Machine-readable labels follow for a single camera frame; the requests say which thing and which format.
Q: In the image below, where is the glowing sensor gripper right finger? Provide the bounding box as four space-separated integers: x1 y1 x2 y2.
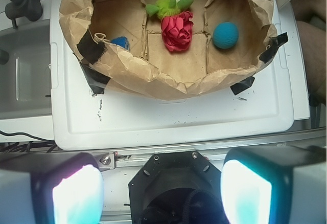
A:
220 146 326 223

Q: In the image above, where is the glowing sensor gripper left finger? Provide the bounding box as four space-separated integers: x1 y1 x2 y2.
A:
1 152 104 223

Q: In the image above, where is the blue ball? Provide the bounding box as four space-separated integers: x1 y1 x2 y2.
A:
213 22 239 50

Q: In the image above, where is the white plastic bin lid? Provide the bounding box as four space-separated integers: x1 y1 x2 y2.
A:
50 0 294 150

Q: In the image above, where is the black tape piece right lower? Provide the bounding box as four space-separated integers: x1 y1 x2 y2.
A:
230 76 255 95

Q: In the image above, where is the clear plastic container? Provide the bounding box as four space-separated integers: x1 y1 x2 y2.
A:
1 20 52 120

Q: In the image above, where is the black tape piece left lower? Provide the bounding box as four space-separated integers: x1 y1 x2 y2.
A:
80 63 111 94

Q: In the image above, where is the black tape piece left upper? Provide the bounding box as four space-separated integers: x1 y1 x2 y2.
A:
77 30 106 64

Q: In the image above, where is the small blue object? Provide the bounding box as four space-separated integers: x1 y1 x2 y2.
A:
110 36 130 51

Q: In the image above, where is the brown paper bag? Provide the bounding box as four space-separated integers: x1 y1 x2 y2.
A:
59 0 277 100

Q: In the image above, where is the person's leg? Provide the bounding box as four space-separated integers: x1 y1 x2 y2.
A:
291 0 326 104

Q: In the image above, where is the red crumpled paper flower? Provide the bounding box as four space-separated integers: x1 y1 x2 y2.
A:
161 11 194 52

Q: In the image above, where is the black clamp knob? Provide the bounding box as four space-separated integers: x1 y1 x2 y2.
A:
5 0 43 29

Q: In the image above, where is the green plush toy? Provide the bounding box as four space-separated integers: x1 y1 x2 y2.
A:
145 0 194 20

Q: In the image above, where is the black cable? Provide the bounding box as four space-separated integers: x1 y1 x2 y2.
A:
0 129 58 153

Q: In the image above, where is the aluminium frame rail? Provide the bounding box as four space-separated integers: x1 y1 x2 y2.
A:
0 127 327 170

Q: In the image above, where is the black octagonal mount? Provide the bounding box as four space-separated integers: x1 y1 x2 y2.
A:
128 151 229 223

